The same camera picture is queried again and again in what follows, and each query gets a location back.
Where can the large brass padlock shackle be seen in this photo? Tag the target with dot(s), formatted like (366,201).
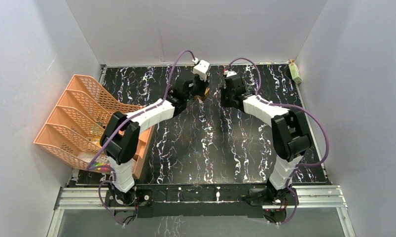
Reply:
(203,96)

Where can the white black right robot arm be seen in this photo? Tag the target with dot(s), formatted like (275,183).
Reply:
(290,131)

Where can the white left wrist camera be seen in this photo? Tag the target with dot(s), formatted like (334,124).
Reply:
(201,68)

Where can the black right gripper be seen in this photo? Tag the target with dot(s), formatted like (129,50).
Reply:
(223,90)

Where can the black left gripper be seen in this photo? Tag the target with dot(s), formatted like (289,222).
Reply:
(199,86)

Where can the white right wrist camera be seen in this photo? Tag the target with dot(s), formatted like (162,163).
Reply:
(228,73)

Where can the aluminium frame profile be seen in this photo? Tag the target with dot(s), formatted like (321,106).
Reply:
(322,212)

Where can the colourful marker set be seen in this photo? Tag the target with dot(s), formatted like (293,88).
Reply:
(102,167)

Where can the green white box in corner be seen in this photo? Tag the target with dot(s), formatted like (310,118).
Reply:
(295,73)

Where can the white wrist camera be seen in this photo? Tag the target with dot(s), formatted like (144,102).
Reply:
(228,73)
(201,68)

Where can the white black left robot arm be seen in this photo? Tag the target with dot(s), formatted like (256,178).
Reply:
(121,136)

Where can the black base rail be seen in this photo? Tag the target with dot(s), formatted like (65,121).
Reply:
(159,200)

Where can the orange plastic desk organizer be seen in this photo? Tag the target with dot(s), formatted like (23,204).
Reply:
(73,130)

